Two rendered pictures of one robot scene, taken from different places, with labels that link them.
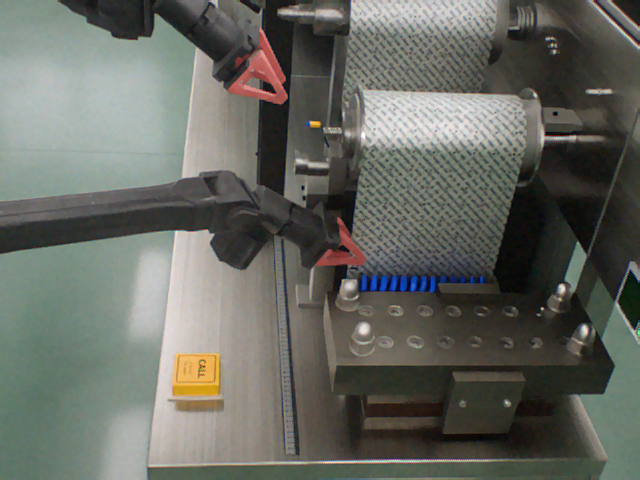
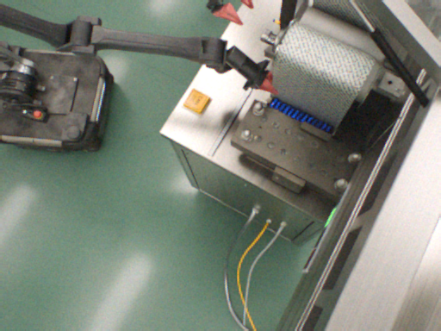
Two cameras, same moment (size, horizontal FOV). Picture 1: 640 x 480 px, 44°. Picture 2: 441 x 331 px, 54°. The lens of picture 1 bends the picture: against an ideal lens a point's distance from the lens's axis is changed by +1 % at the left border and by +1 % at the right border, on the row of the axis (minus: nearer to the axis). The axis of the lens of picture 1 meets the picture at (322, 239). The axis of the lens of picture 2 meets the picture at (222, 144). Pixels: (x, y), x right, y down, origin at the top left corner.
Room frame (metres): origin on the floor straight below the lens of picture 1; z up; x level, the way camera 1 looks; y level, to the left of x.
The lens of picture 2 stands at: (0.46, -0.32, 2.31)
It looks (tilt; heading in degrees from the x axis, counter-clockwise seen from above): 72 degrees down; 45
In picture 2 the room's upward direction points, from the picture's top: 7 degrees counter-clockwise
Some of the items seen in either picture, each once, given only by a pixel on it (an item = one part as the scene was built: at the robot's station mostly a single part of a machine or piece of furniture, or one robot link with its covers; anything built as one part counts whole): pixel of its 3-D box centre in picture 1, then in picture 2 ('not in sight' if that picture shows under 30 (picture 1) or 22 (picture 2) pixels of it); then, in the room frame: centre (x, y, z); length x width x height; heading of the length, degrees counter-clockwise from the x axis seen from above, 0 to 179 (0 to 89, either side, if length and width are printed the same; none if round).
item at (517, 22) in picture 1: (515, 23); not in sight; (1.34, -0.29, 1.33); 0.07 x 0.07 x 0.07; 8
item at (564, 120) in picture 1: (558, 118); (391, 84); (1.09, -0.33, 1.28); 0.06 x 0.05 x 0.02; 98
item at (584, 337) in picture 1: (584, 336); (342, 184); (0.87, -0.39, 1.05); 0.04 x 0.04 x 0.04
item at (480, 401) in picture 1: (481, 404); (287, 181); (0.80, -0.25, 0.96); 0.10 x 0.03 x 0.11; 98
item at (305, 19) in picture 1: (295, 13); not in sight; (1.29, 0.08, 1.33); 0.06 x 0.03 x 0.03; 98
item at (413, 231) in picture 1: (427, 238); (307, 100); (1.01, -0.16, 1.10); 0.23 x 0.01 x 0.18; 98
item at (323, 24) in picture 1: (331, 15); not in sight; (1.29, 0.02, 1.33); 0.06 x 0.06 x 0.06; 8
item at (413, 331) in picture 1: (461, 341); (298, 151); (0.89, -0.22, 1.00); 0.40 x 0.16 x 0.06; 98
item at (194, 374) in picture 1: (196, 374); (196, 101); (0.86, 0.17, 0.91); 0.07 x 0.07 x 0.02; 8
